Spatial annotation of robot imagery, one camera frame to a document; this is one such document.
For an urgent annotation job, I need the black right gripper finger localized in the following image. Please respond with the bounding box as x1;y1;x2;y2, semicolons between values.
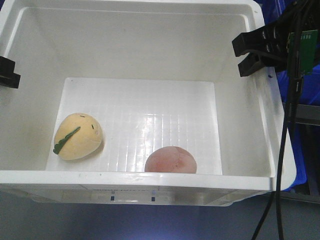
238;53;287;77
232;21;289;57

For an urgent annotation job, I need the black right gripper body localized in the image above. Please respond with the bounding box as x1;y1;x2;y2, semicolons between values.
277;0;320;65

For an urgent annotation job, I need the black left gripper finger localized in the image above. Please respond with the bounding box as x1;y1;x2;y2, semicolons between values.
0;56;21;89

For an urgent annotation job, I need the yellow plush toy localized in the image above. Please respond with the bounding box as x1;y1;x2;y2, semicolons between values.
53;112;103;161

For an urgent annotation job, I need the white plastic tote box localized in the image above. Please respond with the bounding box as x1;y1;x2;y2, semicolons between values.
0;0;284;206

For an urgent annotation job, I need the pink plush toy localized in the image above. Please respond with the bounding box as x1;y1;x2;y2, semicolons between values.
144;146;197;174

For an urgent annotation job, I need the green right circuit board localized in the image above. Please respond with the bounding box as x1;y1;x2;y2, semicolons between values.
287;29;319;77

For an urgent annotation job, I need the blue plastic bin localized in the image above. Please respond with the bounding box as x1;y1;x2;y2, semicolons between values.
257;0;320;196

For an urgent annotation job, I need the black cable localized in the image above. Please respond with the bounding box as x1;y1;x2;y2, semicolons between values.
251;191;277;240
275;0;305;240

